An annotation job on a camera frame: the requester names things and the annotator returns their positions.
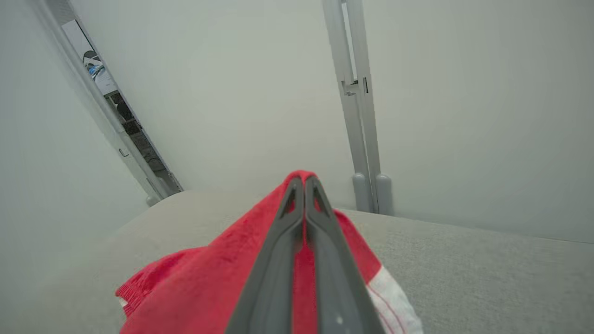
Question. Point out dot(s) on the grey corner partition frame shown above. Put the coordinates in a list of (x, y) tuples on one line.
[(144, 178)]

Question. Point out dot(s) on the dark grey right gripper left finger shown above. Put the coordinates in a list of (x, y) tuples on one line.
[(274, 278)]

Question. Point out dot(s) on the red Bulls jersey white sleeves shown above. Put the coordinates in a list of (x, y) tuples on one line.
[(199, 287)]

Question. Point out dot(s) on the cluttered shelf behind partition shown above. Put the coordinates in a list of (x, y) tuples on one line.
[(125, 116)]

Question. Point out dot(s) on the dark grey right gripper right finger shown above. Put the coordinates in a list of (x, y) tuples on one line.
[(338, 287)]

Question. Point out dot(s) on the grey partition post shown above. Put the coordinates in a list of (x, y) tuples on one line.
[(384, 195), (362, 190)]

